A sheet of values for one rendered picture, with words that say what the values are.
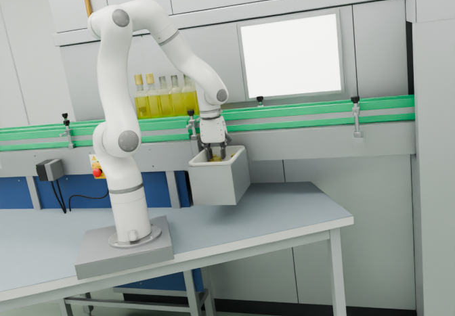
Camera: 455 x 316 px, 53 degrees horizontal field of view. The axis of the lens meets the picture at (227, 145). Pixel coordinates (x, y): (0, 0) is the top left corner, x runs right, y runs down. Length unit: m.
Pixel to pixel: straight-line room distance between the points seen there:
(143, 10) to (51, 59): 4.68
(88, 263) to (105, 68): 0.64
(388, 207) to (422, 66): 0.76
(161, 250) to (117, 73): 0.61
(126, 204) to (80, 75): 1.00
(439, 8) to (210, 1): 0.96
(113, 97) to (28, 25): 4.91
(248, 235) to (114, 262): 0.47
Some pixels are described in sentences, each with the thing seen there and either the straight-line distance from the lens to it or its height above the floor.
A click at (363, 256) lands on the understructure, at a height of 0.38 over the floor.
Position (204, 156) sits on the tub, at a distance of 1.83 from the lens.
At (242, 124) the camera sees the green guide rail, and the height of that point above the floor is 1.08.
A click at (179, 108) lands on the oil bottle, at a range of 1.98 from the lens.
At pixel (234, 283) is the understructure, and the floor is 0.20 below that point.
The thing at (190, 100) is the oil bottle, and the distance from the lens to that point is 1.96.
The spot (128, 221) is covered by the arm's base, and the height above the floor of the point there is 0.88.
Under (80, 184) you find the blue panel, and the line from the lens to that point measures 2.22.
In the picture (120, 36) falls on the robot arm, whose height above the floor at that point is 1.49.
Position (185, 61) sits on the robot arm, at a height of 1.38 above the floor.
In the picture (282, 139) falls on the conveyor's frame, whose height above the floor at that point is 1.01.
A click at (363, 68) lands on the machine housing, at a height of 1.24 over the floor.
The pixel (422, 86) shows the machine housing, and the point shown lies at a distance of 1.62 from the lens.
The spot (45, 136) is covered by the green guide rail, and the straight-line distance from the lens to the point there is 2.24.
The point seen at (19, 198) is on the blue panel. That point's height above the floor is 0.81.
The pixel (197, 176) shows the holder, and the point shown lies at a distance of 1.69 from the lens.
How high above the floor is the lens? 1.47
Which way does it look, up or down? 14 degrees down
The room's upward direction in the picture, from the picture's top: 8 degrees counter-clockwise
